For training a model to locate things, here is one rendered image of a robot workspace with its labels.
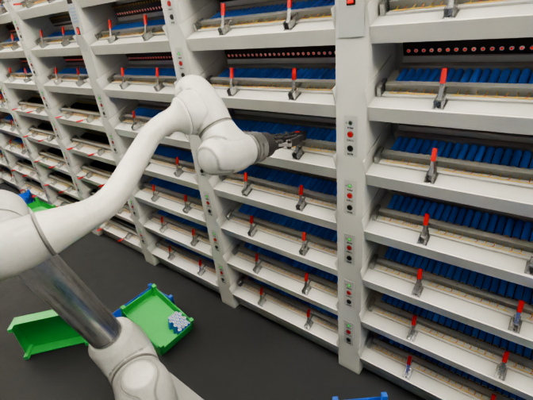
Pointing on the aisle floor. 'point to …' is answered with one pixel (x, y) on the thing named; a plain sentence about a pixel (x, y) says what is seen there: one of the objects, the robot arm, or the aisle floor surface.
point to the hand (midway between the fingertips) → (297, 136)
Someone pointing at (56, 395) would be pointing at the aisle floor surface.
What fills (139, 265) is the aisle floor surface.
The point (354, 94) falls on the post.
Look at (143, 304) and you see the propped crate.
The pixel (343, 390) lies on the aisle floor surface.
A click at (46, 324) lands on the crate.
